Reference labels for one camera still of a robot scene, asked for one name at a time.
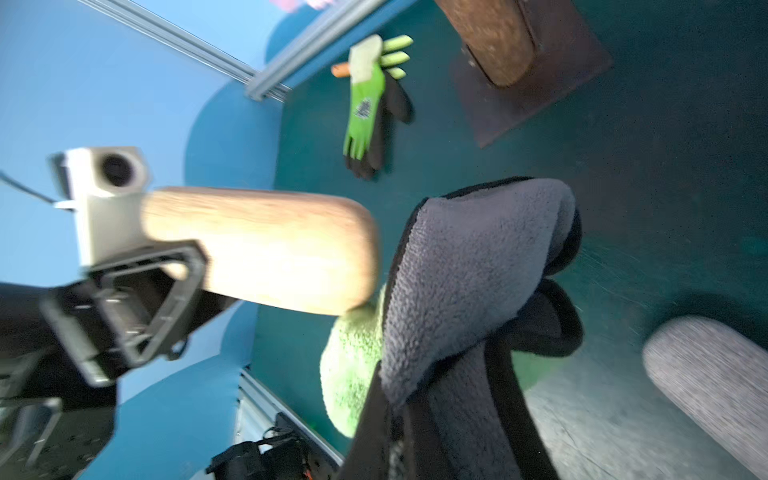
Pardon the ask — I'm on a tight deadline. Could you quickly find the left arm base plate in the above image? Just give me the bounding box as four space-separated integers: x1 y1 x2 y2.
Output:
205 430 313 480

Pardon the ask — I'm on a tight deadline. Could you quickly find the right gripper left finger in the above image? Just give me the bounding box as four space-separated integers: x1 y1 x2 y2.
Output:
336 362 419 480

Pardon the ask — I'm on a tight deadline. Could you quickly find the brown tree base plate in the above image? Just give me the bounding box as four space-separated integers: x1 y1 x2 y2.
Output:
451 1 613 148

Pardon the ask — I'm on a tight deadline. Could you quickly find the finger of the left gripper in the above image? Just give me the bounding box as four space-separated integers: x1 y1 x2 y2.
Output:
40 240 208 387

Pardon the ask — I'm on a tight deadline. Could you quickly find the back aluminium frame bar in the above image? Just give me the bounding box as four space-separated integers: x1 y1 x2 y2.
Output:
245 0 385 102

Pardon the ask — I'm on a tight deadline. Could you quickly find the green black work glove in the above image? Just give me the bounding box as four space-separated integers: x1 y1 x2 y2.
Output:
342 35 413 180

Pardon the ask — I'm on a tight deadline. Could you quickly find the left aluminium frame post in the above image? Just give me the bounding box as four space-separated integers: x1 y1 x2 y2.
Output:
84 0 288 85

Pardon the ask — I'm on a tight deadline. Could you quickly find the pink cherry blossom tree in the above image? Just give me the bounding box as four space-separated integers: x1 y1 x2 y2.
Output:
265 1 536 86

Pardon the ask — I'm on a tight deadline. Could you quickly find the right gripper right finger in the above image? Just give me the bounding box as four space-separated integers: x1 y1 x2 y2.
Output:
485 341 560 480

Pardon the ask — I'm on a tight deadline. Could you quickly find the green grey microfiber cloth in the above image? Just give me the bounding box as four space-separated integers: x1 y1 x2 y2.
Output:
320 177 583 479

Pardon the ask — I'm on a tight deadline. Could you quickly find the tan eyeglass case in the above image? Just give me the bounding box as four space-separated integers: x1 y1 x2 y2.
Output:
141 187 379 316

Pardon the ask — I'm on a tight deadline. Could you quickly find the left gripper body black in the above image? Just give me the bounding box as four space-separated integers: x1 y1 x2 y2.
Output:
0 281 199 480

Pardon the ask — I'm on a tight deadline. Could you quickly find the grey eyeglass case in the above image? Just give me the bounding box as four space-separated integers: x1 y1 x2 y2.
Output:
642 316 767 479

